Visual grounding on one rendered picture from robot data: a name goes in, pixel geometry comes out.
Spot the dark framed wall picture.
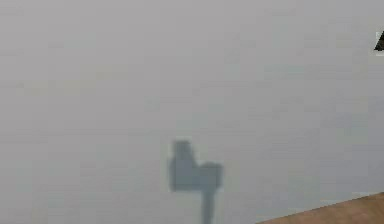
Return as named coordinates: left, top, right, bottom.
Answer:
left=373, top=30, right=384, bottom=53

